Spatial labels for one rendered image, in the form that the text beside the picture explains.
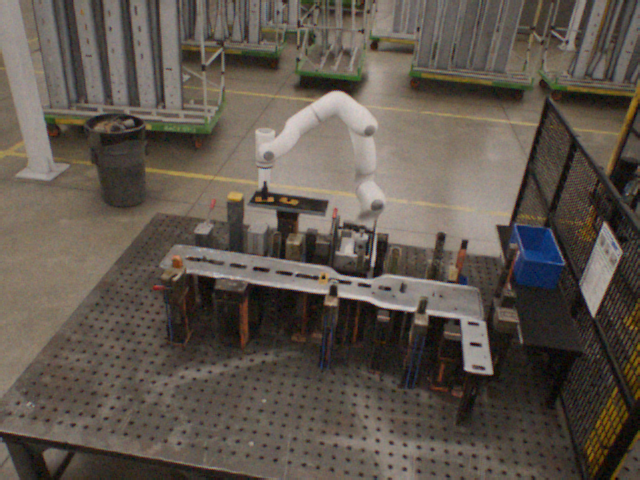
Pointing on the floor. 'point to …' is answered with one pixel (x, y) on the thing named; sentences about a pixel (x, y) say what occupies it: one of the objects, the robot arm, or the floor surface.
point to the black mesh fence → (579, 289)
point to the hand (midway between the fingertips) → (264, 194)
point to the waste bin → (119, 156)
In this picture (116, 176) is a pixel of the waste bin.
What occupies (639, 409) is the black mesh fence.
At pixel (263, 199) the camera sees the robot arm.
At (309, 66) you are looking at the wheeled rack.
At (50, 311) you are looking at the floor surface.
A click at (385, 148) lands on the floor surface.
